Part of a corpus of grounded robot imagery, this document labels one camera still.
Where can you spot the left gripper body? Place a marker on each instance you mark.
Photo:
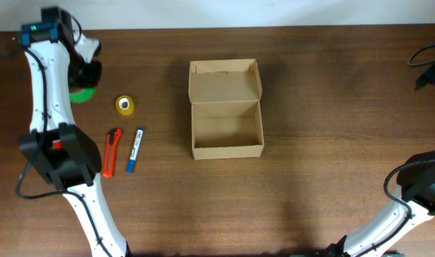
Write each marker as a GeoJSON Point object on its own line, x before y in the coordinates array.
{"type": "Point", "coordinates": [83, 73]}

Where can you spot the green tape roll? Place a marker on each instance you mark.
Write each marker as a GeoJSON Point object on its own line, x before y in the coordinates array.
{"type": "Point", "coordinates": [82, 96]}

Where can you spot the cardboard box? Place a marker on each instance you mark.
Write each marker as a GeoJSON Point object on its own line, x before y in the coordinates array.
{"type": "Point", "coordinates": [226, 118]}

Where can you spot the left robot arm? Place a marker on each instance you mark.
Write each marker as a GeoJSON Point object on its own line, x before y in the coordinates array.
{"type": "Point", "coordinates": [60, 58]}

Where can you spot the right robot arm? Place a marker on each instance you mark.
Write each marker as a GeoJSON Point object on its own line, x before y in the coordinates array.
{"type": "Point", "coordinates": [411, 190]}

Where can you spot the small yellow tape roll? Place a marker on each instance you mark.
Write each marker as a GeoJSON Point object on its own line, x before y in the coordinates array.
{"type": "Point", "coordinates": [124, 105]}

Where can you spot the orange utility knife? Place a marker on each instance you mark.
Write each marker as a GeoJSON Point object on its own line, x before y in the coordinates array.
{"type": "Point", "coordinates": [112, 140]}

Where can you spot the red stapler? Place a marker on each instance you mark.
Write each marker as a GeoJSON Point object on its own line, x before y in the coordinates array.
{"type": "Point", "coordinates": [57, 145]}

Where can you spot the blue white marker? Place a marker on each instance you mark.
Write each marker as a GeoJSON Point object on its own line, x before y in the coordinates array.
{"type": "Point", "coordinates": [134, 151]}

